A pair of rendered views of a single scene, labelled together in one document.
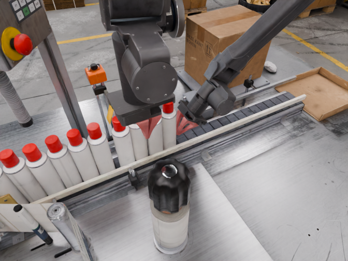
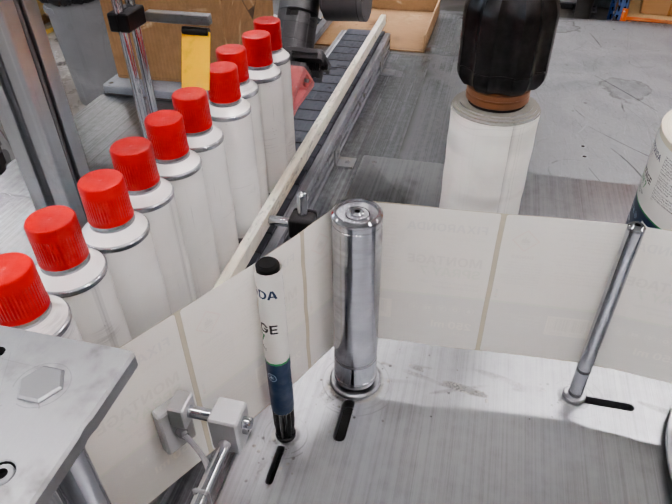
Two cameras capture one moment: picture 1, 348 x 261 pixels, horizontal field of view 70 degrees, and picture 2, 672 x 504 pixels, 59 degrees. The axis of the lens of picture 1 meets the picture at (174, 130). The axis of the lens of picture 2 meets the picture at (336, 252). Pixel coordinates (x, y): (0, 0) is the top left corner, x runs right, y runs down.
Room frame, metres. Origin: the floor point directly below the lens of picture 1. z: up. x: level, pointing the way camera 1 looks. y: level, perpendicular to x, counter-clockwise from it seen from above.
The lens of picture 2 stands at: (0.01, 0.51, 1.31)
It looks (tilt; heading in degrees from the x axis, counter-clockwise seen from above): 38 degrees down; 312
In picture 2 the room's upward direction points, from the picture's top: 1 degrees counter-clockwise
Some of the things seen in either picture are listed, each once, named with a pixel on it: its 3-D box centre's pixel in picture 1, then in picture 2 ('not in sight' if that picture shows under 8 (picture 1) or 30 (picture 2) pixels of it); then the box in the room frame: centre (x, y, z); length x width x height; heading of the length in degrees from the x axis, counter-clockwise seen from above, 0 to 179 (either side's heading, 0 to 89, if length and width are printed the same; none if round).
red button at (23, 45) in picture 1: (21, 44); not in sight; (0.44, 0.28, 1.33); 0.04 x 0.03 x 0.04; 173
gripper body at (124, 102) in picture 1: (139, 85); not in sight; (0.33, 0.06, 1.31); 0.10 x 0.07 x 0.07; 117
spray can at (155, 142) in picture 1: (154, 132); (263, 116); (0.54, 0.06, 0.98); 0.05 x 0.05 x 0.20
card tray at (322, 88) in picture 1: (320, 91); (380, 19); (0.93, -0.68, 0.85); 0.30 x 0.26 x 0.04; 118
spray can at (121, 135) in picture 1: (123, 143); (233, 155); (0.49, 0.15, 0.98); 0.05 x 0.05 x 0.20
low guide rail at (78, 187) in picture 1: (193, 141); (317, 129); (0.57, -0.07, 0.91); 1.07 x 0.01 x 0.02; 118
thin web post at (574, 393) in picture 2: not in sight; (601, 321); (0.08, 0.13, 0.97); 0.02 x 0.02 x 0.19
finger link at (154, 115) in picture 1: (138, 120); not in sight; (0.33, 0.07, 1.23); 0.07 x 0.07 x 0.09; 27
